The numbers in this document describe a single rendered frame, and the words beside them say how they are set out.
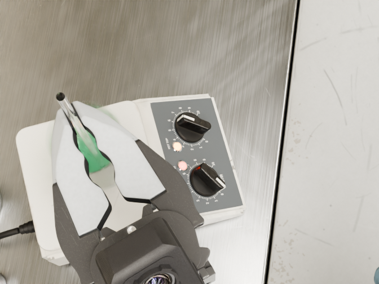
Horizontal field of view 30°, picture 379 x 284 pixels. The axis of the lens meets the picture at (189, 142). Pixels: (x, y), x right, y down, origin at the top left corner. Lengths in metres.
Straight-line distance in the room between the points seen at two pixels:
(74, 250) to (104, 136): 0.08
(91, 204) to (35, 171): 0.21
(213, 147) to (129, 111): 0.10
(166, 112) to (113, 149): 0.23
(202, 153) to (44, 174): 0.15
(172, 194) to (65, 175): 0.07
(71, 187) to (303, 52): 0.39
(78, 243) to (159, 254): 0.11
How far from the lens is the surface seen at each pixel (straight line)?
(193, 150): 0.70
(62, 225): 0.47
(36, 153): 0.67
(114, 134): 0.48
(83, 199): 0.47
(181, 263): 0.39
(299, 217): 0.74
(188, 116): 0.69
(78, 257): 0.47
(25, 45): 0.81
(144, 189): 0.47
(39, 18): 0.82
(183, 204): 0.46
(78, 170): 0.48
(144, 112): 0.69
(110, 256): 0.38
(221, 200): 0.69
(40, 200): 0.66
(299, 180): 0.74
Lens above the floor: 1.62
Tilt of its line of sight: 75 degrees down
